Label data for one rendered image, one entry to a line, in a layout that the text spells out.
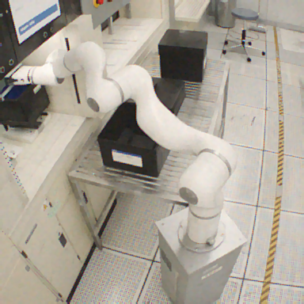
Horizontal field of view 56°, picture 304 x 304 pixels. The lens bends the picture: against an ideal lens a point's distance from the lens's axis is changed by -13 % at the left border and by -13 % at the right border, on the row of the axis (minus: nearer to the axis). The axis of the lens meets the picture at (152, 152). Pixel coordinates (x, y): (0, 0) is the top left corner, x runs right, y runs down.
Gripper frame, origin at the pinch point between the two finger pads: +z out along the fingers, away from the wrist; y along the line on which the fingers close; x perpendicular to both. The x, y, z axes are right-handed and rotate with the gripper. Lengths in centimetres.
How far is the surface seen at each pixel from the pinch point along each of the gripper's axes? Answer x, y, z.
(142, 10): -26, 160, -7
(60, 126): -34.5, 5.6, -18.9
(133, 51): -34, 91, -25
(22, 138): -31.4, -10.5, -5.0
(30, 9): 35.2, -8.0, -30.1
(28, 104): -13.3, -5.0, -11.6
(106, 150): -34, -4, -50
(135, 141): -45, 15, -56
